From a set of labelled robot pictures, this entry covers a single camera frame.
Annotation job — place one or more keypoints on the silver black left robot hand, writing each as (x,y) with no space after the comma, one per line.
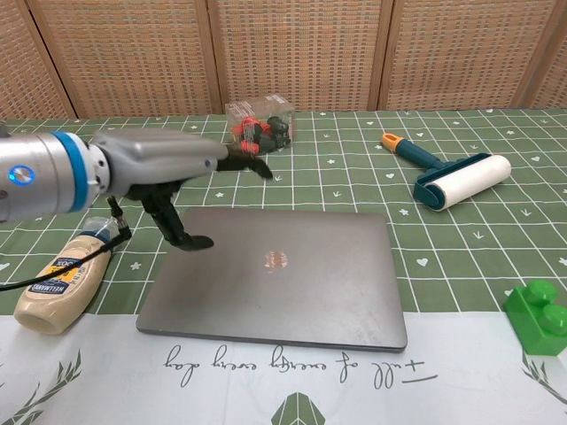
(164,155)

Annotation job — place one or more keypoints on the grey laptop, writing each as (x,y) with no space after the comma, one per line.
(283,283)

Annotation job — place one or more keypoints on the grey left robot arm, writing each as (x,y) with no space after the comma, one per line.
(40,177)

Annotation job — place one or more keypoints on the clear box of red black clips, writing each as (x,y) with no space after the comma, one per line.
(261,128)

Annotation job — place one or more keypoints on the woven bamboo folding screen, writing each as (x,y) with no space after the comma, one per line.
(292,53)

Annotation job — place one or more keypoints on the mayonnaise squeeze bottle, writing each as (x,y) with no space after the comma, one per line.
(57,292)

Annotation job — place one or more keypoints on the teal white lint roller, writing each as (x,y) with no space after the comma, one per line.
(465,177)

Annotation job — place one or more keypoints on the green checked tablecloth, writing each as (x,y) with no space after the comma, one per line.
(465,265)

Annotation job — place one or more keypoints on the green toy brick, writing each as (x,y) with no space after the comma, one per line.
(540,319)

